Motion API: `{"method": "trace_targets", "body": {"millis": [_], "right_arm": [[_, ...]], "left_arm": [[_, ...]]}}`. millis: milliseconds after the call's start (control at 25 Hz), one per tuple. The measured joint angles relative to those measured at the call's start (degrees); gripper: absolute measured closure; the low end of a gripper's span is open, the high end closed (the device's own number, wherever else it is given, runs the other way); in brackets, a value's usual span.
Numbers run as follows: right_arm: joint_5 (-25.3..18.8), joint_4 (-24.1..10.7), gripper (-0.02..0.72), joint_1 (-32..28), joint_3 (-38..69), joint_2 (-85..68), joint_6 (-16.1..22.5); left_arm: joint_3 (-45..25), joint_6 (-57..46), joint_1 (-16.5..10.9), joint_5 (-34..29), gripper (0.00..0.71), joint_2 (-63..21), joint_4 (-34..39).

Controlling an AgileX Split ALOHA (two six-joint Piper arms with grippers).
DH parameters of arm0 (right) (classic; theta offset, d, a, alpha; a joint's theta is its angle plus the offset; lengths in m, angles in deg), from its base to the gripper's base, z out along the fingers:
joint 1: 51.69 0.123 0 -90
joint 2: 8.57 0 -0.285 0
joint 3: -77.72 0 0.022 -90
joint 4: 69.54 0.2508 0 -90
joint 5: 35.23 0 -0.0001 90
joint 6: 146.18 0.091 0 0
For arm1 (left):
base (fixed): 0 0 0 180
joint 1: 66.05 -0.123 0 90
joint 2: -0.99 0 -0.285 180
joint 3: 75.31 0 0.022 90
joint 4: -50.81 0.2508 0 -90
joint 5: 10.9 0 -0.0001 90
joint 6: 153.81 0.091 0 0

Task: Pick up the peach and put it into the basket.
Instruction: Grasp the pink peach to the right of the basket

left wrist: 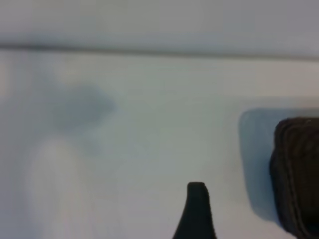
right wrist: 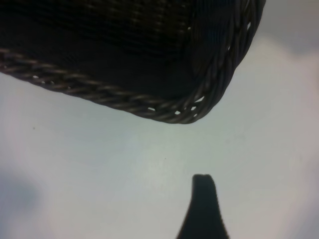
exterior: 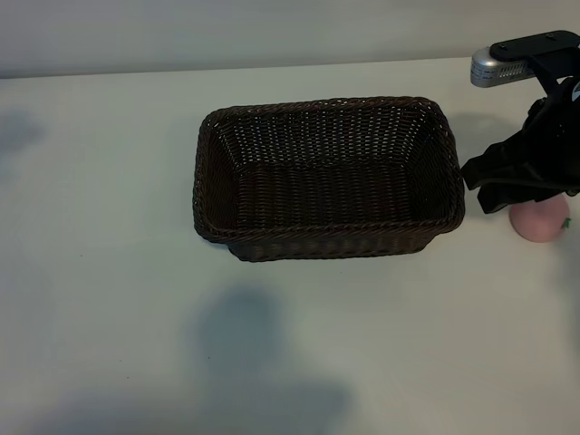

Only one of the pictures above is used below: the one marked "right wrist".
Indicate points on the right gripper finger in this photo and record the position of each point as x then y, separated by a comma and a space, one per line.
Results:
203, 214

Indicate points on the dark brown wicker basket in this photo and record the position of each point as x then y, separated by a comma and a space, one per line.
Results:
99, 49

